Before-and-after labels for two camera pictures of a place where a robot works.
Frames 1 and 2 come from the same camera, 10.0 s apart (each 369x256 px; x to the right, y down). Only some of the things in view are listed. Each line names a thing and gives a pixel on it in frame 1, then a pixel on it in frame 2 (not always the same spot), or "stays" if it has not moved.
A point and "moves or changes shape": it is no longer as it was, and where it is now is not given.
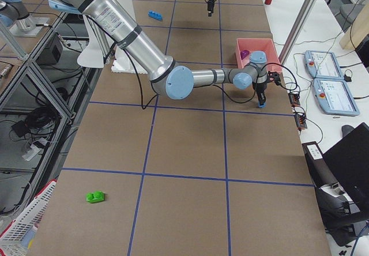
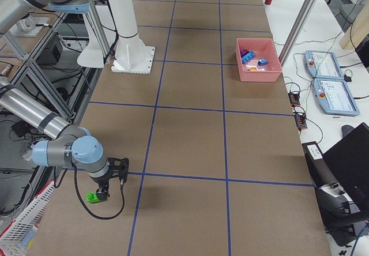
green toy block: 95,196 stays
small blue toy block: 262,106 moves or changes shape
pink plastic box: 263,45 stays
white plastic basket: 10,238 stays
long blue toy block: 155,15 -> 249,56
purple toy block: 244,53 stays
